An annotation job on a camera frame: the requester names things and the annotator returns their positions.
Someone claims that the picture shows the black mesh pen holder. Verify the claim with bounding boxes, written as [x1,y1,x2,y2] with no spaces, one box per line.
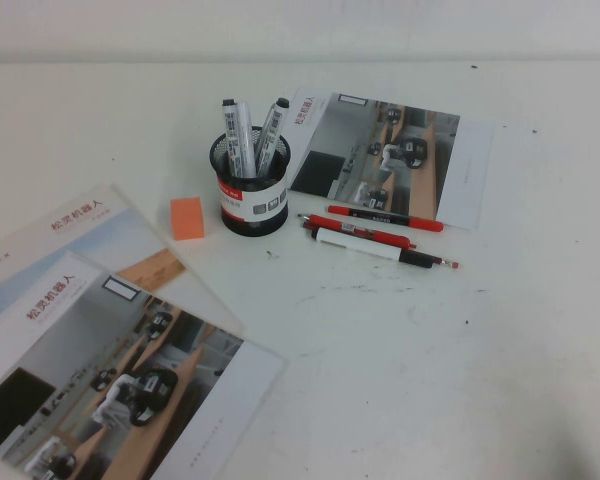
[208,124,290,236]

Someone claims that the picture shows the red gel pen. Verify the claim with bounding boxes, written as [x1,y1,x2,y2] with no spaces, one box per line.
[297,213,419,250]

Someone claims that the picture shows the red marker pen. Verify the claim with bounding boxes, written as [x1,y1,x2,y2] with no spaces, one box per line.
[326,203,445,234]

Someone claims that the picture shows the black-capped grey marker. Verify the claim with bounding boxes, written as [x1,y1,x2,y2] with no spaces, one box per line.
[221,98,245,179]
[253,98,292,176]

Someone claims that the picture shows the orange rectangular block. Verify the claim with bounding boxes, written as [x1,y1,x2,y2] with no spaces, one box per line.
[170,196,206,242]

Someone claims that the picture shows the office photo brochure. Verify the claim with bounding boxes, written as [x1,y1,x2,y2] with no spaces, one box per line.
[0,249,287,480]
[285,85,496,231]

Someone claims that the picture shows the sky cover brochure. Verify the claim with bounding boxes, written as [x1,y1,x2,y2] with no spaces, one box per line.
[0,183,246,334]

